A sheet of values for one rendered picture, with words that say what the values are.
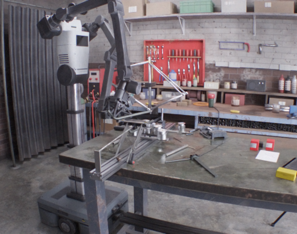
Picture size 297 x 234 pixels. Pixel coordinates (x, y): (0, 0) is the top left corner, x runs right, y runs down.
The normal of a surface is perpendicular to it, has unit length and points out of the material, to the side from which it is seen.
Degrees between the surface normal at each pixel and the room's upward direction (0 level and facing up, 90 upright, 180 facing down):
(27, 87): 90
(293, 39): 90
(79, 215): 45
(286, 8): 89
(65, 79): 90
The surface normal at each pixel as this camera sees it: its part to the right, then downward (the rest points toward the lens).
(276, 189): 0.00, -0.98
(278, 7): -0.43, 0.16
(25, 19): 0.30, 0.22
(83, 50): 0.92, 0.08
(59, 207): -0.28, -0.55
